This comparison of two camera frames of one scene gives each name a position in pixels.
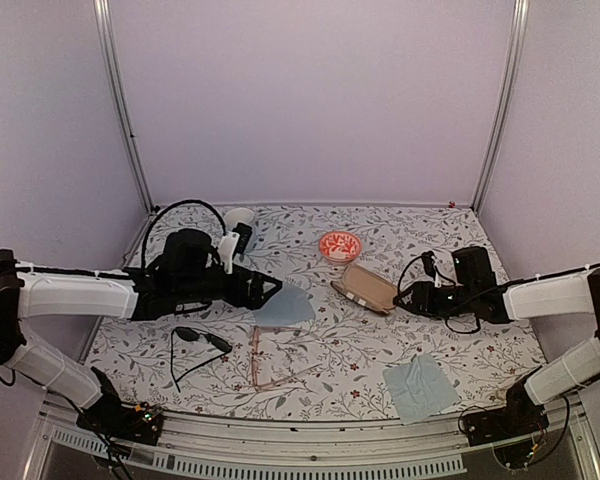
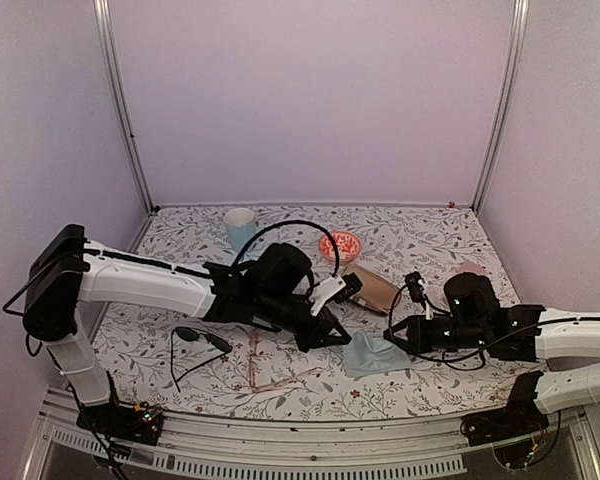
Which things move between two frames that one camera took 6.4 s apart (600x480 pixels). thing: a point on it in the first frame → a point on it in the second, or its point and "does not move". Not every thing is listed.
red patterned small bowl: x=340 y=246 does not move
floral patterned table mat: x=334 y=348 does not move
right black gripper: x=422 y=292 → x=417 y=340
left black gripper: x=255 y=298 → x=318 y=338
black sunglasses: x=192 y=335 does not move
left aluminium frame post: x=102 y=13 does not move
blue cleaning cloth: x=420 y=388 → x=363 y=357
